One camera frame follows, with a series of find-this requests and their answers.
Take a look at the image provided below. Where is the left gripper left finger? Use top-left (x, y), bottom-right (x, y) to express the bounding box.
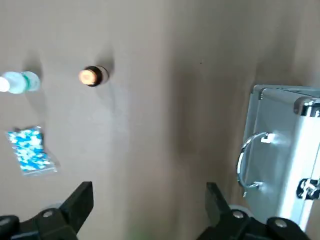
top-left (0, 181), bottom-right (95, 240)

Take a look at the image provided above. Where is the aluminium medical case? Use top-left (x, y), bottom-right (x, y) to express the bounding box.
top-left (236, 84), bottom-right (320, 233)

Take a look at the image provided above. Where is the clear bottle white cap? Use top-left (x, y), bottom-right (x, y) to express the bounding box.
top-left (0, 71), bottom-right (42, 95)

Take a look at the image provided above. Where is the blue white capsule bag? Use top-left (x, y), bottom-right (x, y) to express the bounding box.
top-left (5, 124), bottom-right (61, 177)

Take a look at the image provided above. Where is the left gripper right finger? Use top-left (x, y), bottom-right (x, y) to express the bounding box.
top-left (197, 181), bottom-right (312, 240)

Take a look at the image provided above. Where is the brown bottle orange cap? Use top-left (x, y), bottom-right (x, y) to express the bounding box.
top-left (78, 65), bottom-right (109, 88)

